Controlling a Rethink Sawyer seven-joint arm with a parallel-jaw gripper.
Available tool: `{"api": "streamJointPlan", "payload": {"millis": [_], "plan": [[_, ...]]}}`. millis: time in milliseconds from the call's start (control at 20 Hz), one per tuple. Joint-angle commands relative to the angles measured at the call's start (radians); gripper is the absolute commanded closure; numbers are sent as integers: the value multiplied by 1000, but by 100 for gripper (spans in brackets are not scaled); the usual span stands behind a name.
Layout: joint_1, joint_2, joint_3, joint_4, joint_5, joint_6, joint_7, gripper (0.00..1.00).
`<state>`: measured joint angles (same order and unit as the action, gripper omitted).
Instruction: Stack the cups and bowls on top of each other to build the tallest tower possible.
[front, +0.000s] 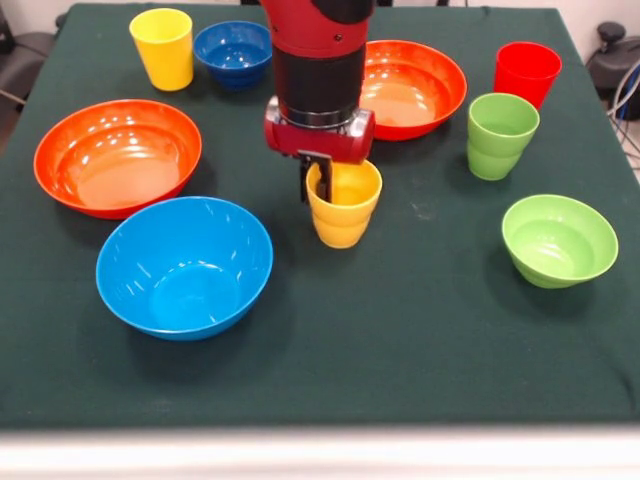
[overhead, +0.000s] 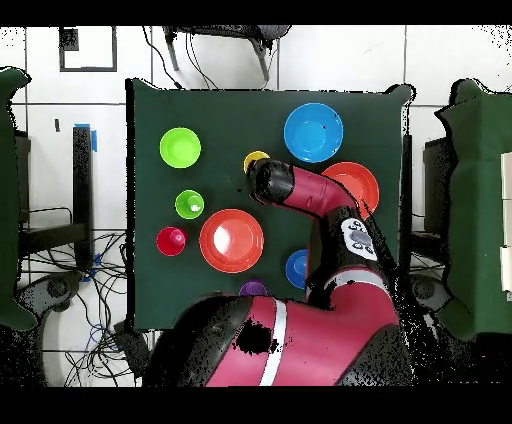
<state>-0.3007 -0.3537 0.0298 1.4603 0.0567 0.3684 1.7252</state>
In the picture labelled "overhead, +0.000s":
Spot yellow ridged cup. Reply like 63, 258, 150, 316
242, 150, 271, 174

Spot large light blue bowl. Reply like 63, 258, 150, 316
283, 102, 345, 164

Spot large orange bowl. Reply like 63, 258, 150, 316
198, 208, 266, 275
321, 161, 380, 215

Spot small dark blue bowl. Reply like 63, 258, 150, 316
284, 248, 309, 290

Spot green ridged cup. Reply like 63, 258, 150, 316
174, 189, 206, 220

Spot purple cup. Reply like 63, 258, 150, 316
238, 278, 268, 298

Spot red cup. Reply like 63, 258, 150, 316
155, 226, 188, 258

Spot dark green table cloth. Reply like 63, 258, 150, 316
125, 77, 413, 335

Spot small green bowl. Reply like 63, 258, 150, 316
158, 126, 202, 170

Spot black metal stand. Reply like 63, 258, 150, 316
17, 125, 95, 273
401, 135, 453, 277

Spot grey chair base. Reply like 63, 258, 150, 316
403, 273, 453, 317
15, 270, 87, 317

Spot black power brick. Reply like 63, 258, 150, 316
113, 321, 152, 378

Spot green cloth covered table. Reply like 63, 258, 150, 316
0, 66, 38, 332
434, 78, 512, 341

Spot tangle of floor cables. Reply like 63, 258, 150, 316
19, 229, 161, 387

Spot black square floor frame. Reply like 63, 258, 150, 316
58, 25, 118, 73

